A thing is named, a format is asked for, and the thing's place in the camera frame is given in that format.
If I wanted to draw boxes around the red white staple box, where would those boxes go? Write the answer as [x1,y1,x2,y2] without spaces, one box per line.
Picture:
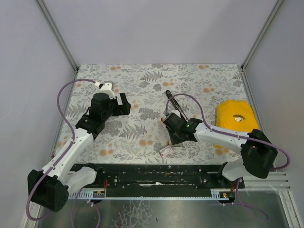
[160,145,173,157]

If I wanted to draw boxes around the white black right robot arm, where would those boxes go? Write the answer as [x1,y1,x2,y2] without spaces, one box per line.
[163,113,278,181]

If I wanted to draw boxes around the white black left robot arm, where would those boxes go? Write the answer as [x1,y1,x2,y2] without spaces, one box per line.
[28,93,131,212]

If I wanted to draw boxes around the floral patterned table mat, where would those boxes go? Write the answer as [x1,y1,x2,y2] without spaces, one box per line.
[53,64,247,164]

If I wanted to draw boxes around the yellow Snoopy cloth pouch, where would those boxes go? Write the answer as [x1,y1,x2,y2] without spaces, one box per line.
[213,99,259,149]

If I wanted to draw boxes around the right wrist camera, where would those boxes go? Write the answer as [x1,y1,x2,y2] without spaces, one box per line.
[163,110,186,130]

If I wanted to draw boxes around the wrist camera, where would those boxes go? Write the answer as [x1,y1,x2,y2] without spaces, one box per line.
[97,81,116,99]
[163,110,186,130]

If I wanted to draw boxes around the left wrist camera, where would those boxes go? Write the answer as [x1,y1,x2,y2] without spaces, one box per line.
[97,81,116,99]

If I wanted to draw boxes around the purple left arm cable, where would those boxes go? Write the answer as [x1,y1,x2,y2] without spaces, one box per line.
[26,79,102,228]

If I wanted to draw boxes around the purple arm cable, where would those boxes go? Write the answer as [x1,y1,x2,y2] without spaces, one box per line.
[165,94,291,221]
[26,79,102,228]

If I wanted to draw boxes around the white slotted cable duct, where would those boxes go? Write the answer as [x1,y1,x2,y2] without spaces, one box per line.
[68,189,235,201]

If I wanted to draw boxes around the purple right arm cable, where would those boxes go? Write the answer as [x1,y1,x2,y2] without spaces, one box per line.
[165,94,291,221]

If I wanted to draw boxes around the aluminium frame post left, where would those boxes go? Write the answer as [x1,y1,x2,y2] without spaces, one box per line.
[35,0,79,72]

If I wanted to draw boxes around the aluminium frame post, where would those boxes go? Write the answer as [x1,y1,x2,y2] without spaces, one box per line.
[35,0,79,72]
[240,0,285,72]

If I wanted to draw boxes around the aluminium frame post right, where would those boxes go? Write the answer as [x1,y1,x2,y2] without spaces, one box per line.
[240,0,285,72]

